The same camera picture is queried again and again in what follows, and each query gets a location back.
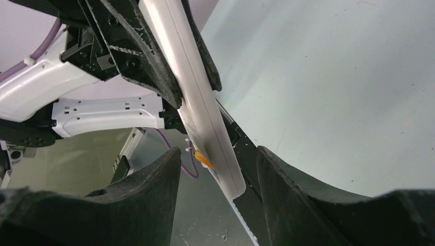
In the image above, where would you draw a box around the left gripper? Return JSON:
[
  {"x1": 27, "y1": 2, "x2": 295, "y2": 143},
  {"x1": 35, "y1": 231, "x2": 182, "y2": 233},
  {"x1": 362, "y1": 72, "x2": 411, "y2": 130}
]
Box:
[{"x1": 12, "y1": 1, "x2": 182, "y2": 109}]

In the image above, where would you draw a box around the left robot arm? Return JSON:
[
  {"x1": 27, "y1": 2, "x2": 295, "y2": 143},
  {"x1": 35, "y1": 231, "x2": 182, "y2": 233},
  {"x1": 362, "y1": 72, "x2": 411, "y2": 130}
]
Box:
[{"x1": 1, "y1": 1, "x2": 225, "y2": 148}]

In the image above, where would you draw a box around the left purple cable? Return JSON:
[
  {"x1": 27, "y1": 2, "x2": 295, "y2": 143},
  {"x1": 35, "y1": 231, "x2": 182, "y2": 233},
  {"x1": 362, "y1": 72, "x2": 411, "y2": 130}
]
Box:
[{"x1": 0, "y1": 18, "x2": 64, "y2": 84}]

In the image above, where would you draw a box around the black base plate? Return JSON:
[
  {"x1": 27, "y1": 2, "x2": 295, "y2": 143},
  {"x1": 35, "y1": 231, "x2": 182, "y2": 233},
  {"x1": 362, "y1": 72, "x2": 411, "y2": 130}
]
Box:
[{"x1": 218, "y1": 104, "x2": 271, "y2": 245}]

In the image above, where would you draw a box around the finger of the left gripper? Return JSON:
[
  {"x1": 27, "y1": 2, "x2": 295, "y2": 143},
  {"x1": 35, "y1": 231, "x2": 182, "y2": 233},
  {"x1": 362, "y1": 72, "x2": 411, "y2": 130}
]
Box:
[{"x1": 182, "y1": 0, "x2": 222, "y2": 92}]

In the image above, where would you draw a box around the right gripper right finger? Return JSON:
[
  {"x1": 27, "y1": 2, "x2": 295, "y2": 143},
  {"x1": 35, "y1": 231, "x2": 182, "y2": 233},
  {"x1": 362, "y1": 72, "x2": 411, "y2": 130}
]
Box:
[{"x1": 256, "y1": 146, "x2": 434, "y2": 245}]

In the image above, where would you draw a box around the white remote control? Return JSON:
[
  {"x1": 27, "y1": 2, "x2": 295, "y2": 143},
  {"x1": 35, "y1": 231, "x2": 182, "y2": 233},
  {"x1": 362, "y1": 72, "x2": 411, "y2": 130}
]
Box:
[{"x1": 139, "y1": 1, "x2": 246, "y2": 200}]

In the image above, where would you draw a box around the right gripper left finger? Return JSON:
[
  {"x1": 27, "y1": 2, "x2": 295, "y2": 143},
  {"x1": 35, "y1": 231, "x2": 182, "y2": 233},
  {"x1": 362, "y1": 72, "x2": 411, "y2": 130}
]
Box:
[{"x1": 1, "y1": 147, "x2": 181, "y2": 245}]

